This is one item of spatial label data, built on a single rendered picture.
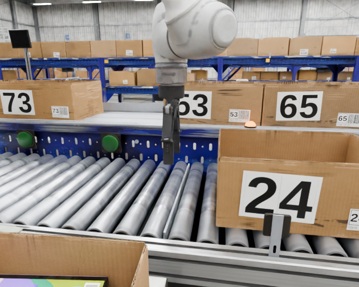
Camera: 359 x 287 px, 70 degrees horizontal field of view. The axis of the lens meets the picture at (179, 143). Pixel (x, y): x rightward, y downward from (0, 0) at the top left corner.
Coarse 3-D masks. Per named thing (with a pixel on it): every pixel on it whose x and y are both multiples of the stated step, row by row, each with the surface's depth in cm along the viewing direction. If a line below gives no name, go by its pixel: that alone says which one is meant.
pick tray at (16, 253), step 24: (0, 240) 41; (24, 240) 41; (48, 240) 40; (72, 240) 40; (96, 240) 39; (120, 240) 39; (0, 264) 42; (24, 264) 42; (48, 264) 42; (72, 264) 41; (96, 264) 41; (120, 264) 40; (144, 264) 36
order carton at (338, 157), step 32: (224, 160) 55; (256, 160) 54; (288, 160) 53; (320, 160) 80; (352, 160) 75; (224, 192) 57; (320, 192) 54; (352, 192) 53; (224, 224) 59; (256, 224) 58; (320, 224) 56
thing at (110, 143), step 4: (108, 136) 105; (112, 136) 105; (104, 140) 105; (108, 140) 105; (112, 140) 105; (116, 140) 105; (104, 144) 106; (108, 144) 105; (112, 144) 105; (116, 144) 105; (104, 148) 107; (108, 148) 106; (112, 148) 106; (116, 148) 106
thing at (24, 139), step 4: (24, 132) 111; (20, 136) 111; (24, 136) 111; (28, 136) 111; (20, 140) 112; (24, 140) 111; (28, 140) 111; (20, 144) 112; (24, 144) 112; (28, 144) 112
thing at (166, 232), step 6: (186, 168) 97; (186, 174) 93; (186, 180) 94; (180, 186) 82; (180, 192) 79; (180, 198) 80; (174, 204) 71; (174, 210) 70; (174, 216) 70; (168, 222) 62; (168, 228) 61; (168, 234) 62
